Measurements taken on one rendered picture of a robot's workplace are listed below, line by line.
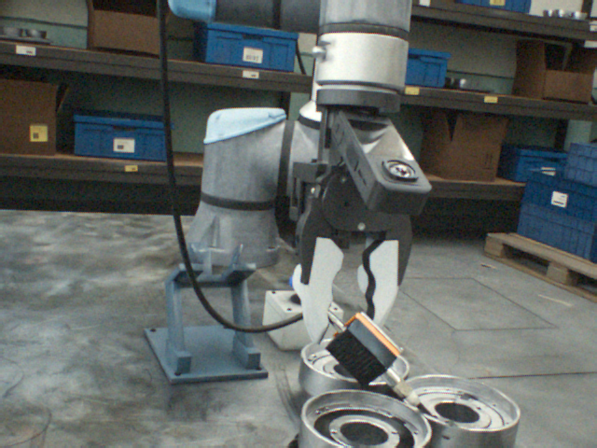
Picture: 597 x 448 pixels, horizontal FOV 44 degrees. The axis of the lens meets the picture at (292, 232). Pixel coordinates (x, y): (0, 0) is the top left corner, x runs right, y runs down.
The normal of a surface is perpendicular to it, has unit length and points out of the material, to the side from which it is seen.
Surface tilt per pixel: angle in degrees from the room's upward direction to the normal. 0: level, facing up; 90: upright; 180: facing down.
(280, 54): 90
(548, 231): 90
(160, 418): 0
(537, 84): 90
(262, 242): 73
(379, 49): 82
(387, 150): 23
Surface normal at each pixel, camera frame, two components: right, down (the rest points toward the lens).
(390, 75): 0.61, 0.14
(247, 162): -0.02, 0.27
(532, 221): -0.88, 0.00
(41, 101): 0.43, 0.38
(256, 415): 0.11, -0.97
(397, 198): 0.21, 0.61
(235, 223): 0.11, -0.06
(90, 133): 0.28, 0.26
